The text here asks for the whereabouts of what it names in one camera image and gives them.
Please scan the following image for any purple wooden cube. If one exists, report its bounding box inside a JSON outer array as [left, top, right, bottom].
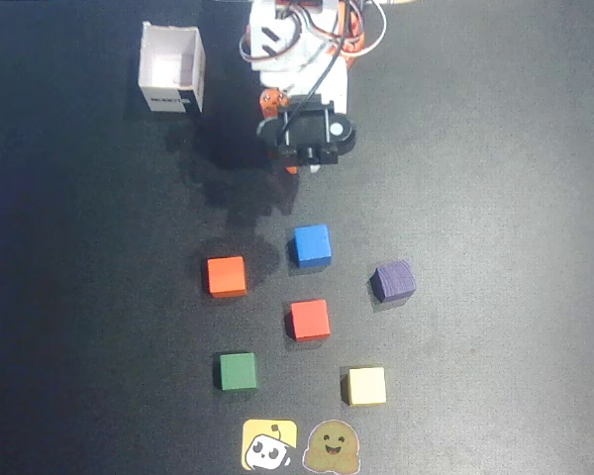
[[369, 259, 418, 305]]

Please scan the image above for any black table mat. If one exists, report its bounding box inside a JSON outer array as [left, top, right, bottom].
[[0, 0, 594, 475]]

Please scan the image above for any green wooden cube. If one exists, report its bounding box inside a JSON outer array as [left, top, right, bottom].
[[214, 351, 259, 393]]

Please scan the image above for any yellow robot face sticker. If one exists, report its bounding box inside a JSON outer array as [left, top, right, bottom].
[[241, 419, 299, 472]]

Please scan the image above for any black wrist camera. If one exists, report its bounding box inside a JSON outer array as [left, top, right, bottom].
[[255, 97, 358, 167]]

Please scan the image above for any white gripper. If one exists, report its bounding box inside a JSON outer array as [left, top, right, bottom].
[[257, 48, 350, 175]]

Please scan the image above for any orange wooden cube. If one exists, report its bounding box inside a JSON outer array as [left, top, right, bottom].
[[206, 255, 248, 299]]

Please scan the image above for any yellow wooden cube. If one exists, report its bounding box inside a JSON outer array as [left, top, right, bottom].
[[340, 365, 388, 408]]

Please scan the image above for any white open cardboard box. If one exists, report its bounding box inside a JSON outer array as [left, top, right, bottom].
[[137, 21, 207, 115]]

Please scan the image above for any blue wooden cube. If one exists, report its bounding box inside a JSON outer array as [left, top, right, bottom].
[[289, 224, 334, 270]]

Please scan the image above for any smiling hugging face sticker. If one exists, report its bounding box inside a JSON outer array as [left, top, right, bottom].
[[302, 419, 362, 474]]

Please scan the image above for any white servo cable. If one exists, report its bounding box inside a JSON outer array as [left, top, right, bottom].
[[237, 27, 261, 64], [341, 0, 388, 56]]

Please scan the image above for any red wooden cube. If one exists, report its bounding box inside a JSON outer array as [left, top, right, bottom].
[[284, 298, 332, 343]]

